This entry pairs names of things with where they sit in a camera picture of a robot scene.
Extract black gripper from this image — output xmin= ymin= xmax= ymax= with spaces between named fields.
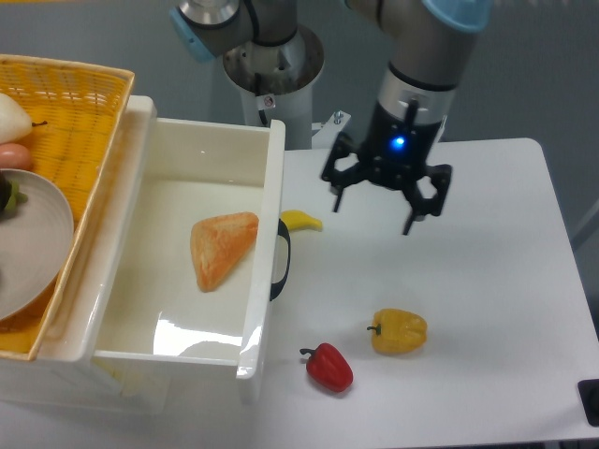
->
xmin=319 ymin=100 xmax=454 ymax=237

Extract triangle toasted bread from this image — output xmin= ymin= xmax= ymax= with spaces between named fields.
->
xmin=190 ymin=211 xmax=259 ymax=293

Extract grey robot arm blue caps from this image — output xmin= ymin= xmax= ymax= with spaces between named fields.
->
xmin=169 ymin=1 xmax=492 ymax=222

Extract white open upper drawer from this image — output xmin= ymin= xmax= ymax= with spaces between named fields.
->
xmin=91 ymin=116 xmax=286 ymax=406

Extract white drawer cabinet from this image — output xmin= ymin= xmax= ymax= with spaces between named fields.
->
xmin=1 ymin=95 xmax=169 ymax=413

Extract yellow banana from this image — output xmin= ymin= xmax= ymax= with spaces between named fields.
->
xmin=280 ymin=210 xmax=323 ymax=232

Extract yellow bell pepper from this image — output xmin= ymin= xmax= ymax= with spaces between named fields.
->
xmin=367 ymin=309 xmax=428 ymax=355

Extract red bell pepper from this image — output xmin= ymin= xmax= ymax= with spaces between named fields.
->
xmin=299 ymin=342 xmax=354 ymax=393

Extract black device at table edge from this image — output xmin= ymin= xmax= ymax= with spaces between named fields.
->
xmin=577 ymin=379 xmax=599 ymax=427

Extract yellow wicker basket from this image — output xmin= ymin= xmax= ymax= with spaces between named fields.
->
xmin=1 ymin=54 xmax=135 ymax=361

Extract grey ribbed plate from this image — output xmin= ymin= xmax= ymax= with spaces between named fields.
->
xmin=1 ymin=169 xmax=74 ymax=319

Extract white pear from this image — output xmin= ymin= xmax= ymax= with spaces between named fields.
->
xmin=0 ymin=94 xmax=33 ymax=144

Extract dark purple eggplant green stem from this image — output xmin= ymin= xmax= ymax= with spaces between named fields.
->
xmin=1 ymin=173 xmax=28 ymax=217

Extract white table bracket right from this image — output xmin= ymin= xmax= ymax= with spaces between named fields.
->
xmin=434 ymin=115 xmax=447 ymax=145

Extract white table bracket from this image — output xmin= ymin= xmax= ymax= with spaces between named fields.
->
xmin=312 ymin=110 xmax=352 ymax=150
xmin=434 ymin=115 xmax=447 ymax=145

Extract white table bracket left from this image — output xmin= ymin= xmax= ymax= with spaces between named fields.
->
xmin=312 ymin=110 xmax=352 ymax=150

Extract black drawer handle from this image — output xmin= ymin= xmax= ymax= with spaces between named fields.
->
xmin=270 ymin=219 xmax=291 ymax=301

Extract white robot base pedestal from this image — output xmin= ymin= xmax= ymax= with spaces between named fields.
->
xmin=223 ymin=25 xmax=324 ymax=150

